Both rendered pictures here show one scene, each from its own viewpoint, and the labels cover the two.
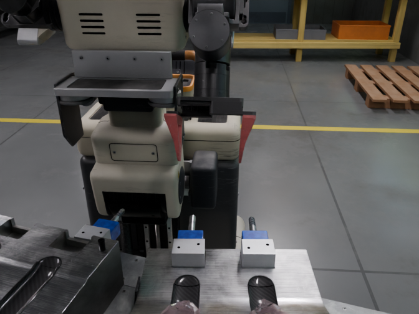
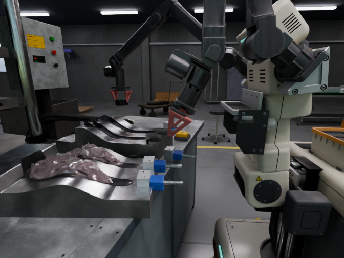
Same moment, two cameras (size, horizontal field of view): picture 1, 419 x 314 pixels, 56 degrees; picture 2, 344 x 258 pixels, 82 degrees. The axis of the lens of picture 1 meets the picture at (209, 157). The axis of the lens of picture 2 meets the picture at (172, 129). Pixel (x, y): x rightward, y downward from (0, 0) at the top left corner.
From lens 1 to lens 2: 0.83 m
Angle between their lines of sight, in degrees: 83
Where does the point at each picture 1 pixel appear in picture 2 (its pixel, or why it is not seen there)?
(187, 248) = (147, 158)
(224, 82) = (183, 92)
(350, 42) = not seen: outside the picture
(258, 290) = (124, 183)
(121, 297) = not seen: hidden behind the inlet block
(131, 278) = not seen: hidden behind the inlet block
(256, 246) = (144, 173)
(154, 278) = (138, 159)
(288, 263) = (138, 192)
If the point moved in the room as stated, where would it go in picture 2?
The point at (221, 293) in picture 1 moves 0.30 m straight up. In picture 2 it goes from (124, 172) to (117, 76)
